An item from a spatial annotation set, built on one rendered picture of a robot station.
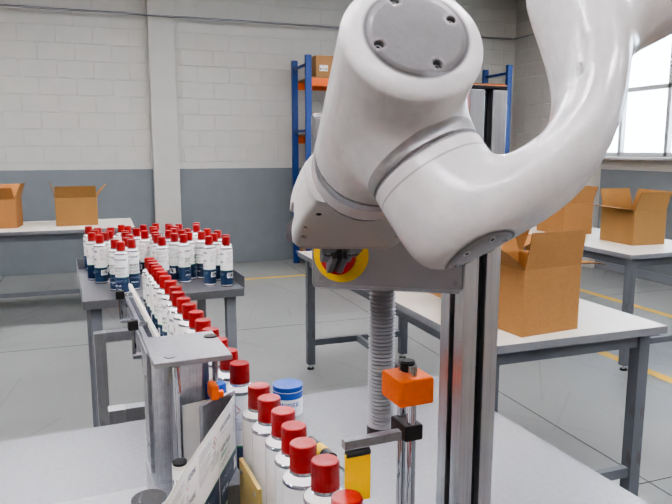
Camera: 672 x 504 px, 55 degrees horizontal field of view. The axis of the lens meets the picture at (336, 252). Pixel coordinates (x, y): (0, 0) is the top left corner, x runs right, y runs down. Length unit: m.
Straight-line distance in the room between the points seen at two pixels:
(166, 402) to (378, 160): 0.70
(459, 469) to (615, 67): 0.48
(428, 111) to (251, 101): 8.02
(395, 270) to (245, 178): 7.68
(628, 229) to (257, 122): 4.96
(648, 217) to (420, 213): 4.61
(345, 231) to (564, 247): 1.93
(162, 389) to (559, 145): 0.75
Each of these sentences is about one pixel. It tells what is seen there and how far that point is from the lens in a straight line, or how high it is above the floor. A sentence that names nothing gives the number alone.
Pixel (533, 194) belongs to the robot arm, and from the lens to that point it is 0.39.
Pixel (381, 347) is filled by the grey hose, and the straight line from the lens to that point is 0.81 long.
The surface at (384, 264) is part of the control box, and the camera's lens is 0.69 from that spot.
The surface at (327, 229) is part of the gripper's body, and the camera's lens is 0.54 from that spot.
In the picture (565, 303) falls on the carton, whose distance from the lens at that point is 2.51.
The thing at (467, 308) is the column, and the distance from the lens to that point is 0.70.
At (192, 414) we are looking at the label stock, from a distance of 1.02.
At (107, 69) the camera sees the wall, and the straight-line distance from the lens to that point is 8.21.
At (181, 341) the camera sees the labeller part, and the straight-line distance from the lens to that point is 1.04.
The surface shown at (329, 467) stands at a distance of 0.77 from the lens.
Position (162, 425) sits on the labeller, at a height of 1.03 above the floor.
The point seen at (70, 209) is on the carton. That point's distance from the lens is 6.06.
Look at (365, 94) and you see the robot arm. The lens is 0.37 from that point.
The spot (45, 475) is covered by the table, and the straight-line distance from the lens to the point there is 1.41.
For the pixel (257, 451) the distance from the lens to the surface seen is 0.97.
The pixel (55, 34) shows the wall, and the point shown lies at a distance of 8.26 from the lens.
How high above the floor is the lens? 1.44
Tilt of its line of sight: 9 degrees down
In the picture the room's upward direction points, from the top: straight up
